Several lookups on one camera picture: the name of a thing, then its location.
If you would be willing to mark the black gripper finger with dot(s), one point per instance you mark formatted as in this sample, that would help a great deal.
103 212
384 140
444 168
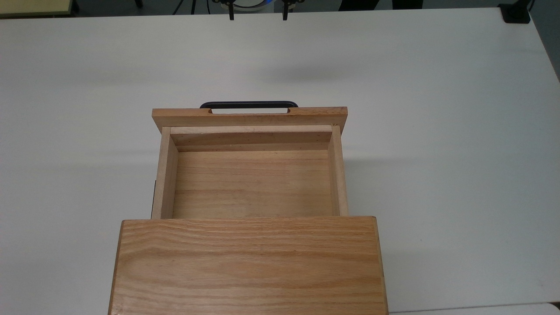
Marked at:
285 12
230 12

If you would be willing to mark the wooden drawer cabinet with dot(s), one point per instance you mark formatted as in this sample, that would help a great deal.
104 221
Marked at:
247 267

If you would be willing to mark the thin black stand legs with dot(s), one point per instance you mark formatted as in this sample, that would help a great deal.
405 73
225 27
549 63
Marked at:
192 6

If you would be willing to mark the light wooden side table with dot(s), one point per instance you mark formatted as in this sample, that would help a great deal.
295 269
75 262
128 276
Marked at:
33 6

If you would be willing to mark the black table clamp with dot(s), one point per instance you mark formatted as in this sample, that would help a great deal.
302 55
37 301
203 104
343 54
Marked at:
515 13

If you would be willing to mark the white adjacent table edge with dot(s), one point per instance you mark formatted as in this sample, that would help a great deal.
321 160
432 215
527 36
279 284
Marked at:
481 309

